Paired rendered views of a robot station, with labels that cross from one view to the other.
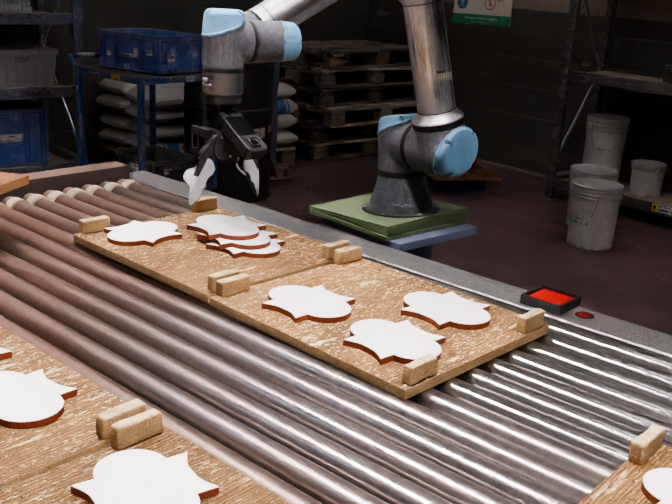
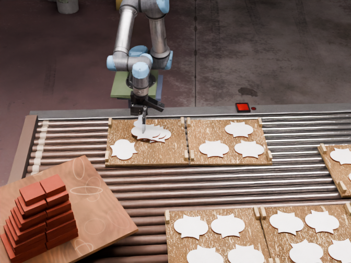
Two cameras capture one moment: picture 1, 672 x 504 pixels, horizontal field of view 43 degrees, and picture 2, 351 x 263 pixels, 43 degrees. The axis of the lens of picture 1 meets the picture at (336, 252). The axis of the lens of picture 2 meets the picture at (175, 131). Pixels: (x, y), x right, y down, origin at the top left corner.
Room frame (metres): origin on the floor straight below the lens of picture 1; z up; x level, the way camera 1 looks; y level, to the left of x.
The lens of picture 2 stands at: (0.25, 1.42, 2.46)
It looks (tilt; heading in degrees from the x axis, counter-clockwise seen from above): 40 degrees down; 313
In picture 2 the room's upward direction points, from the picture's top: 2 degrees clockwise
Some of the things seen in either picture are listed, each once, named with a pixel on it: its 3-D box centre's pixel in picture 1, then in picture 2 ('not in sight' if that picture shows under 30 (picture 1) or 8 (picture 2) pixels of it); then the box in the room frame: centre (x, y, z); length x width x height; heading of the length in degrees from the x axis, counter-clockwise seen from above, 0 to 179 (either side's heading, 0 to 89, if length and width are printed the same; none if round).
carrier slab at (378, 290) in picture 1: (377, 315); (226, 141); (1.26, -0.07, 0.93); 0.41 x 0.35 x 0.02; 46
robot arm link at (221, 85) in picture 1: (221, 84); (140, 89); (1.59, 0.23, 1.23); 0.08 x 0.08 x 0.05
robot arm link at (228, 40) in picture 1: (224, 40); (140, 74); (1.59, 0.22, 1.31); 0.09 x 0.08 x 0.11; 127
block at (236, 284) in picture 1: (233, 285); (191, 155); (1.29, 0.16, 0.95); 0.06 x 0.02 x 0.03; 136
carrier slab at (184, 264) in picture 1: (212, 247); (146, 141); (1.55, 0.23, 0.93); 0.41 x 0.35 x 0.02; 48
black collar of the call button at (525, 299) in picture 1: (550, 299); (242, 107); (1.39, -0.37, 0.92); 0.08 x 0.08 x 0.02; 49
